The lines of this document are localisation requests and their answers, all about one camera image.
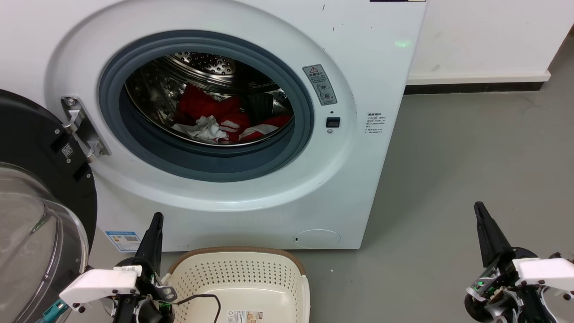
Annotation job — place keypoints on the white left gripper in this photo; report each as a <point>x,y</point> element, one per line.
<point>98,285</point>

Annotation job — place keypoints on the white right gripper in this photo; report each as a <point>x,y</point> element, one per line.
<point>542,271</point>

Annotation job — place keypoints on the red and white garment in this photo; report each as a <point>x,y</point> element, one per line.
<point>197,105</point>

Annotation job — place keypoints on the cream perforated laundry basket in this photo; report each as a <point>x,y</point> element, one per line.
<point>251,287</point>

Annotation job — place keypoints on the black washer door with glass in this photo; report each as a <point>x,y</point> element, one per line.
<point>27,134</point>

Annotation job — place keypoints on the stainless steel washing machine drum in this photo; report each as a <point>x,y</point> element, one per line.
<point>202,63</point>

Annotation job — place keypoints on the blue energy label sticker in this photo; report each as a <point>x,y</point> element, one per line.
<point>123,241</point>

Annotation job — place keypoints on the grey rubber door gasket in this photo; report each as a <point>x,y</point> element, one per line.
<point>202,166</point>

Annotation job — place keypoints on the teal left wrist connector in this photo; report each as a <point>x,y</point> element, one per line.
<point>54,310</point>

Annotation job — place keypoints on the metal door hinge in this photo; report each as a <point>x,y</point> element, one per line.
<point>83,125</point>

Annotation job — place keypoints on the white front-load washing machine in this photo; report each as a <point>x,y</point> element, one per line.
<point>358,179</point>

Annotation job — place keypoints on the white text sticker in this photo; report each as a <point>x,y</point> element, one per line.
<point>375,123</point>

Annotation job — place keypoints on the round white filter cover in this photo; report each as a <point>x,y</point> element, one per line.
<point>317,238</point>

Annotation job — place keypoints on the black door lock latch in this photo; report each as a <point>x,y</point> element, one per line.
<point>333,122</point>

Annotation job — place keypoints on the grey warning sticker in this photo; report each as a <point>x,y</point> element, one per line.
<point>319,85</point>

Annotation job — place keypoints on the white wall baseboard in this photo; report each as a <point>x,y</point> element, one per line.
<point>475,78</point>

